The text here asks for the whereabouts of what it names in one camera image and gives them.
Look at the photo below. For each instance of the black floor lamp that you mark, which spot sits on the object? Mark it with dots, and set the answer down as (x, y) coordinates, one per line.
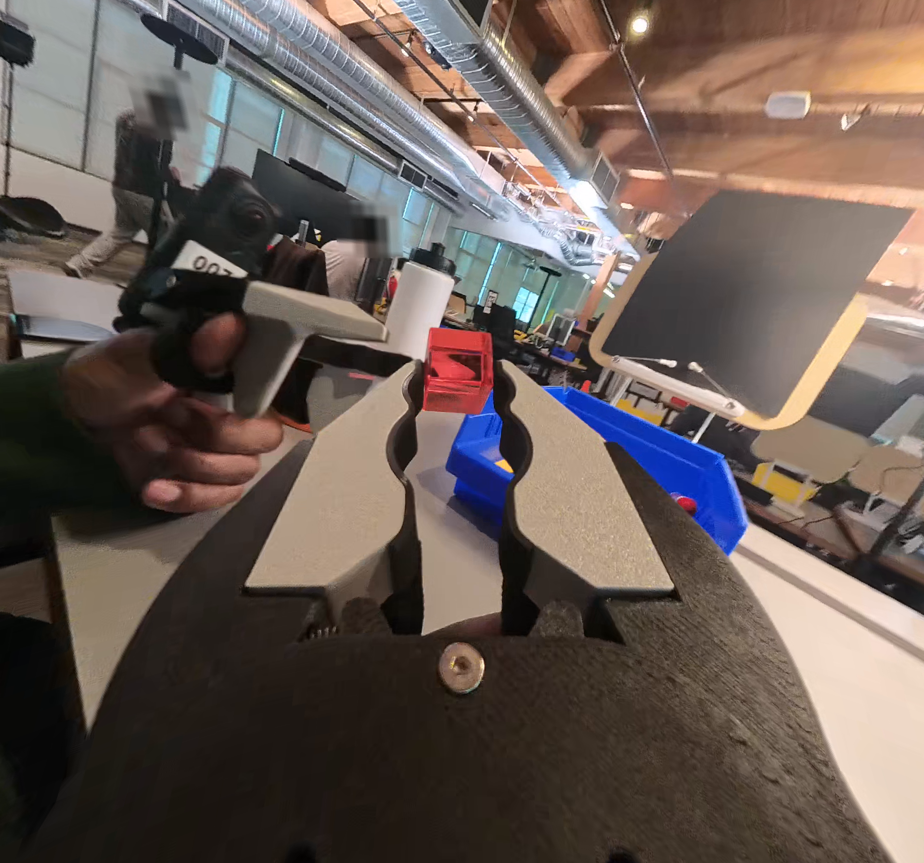
(181, 40)

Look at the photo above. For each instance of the white squeeze bottle black cap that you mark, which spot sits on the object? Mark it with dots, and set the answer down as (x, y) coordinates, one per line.
(416, 307)

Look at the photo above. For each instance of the blue plastic bin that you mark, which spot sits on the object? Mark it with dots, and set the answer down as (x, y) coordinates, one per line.
(650, 459)

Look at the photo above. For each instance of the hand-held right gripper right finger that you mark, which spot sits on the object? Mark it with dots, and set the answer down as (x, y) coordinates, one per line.
(592, 517)

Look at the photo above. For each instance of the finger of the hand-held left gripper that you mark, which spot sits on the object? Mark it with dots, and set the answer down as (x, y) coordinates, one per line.
(347, 394)
(289, 322)

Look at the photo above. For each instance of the ceiling spot light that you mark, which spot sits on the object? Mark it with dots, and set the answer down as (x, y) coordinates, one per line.
(638, 23)

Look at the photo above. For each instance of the white ceiling sensor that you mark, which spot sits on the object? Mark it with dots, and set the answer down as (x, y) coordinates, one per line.
(787, 105)

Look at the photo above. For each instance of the person's left hand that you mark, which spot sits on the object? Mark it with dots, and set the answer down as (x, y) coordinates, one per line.
(145, 416)

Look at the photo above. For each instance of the black computer monitor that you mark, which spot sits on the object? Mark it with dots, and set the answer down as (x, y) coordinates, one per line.
(296, 199)

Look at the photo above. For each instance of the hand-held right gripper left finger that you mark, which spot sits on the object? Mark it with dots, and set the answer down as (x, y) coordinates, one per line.
(325, 517)

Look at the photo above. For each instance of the person's left forearm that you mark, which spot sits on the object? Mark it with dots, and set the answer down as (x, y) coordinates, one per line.
(29, 444)

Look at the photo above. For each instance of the silver ceiling duct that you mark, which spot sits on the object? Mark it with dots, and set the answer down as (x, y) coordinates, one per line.
(491, 40)
(289, 40)

